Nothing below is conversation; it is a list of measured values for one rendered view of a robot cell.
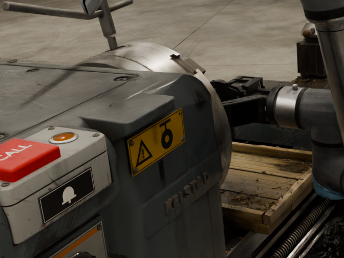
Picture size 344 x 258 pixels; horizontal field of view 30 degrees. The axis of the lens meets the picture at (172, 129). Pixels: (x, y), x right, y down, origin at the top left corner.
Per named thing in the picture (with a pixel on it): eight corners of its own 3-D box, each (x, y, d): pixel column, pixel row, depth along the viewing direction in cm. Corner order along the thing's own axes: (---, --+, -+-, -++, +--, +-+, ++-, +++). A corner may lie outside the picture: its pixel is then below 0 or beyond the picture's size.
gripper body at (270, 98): (238, 110, 129) (294, 116, 122) (216, 124, 123) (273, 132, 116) (235, 73, 126) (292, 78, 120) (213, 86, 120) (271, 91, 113)
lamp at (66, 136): (65, 148, 61) (63, 141, 61) (49, 146, 62) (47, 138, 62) (79, 141, 63) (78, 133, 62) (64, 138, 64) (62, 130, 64)
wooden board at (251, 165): (271, 235, 117) (270, 216, 115) (116, 201, 137) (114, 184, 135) (331, 171, 140) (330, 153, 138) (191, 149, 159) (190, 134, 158)
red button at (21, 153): (15, 192, 54) (10, 170, 53) (-32, 181, 57) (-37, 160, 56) (64, 165, 58) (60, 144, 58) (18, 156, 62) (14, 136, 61)
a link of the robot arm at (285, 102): (295, 135, 113) (293, 91, 110) (272, 132, 116) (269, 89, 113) (312, 121, 119) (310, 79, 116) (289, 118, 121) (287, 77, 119)
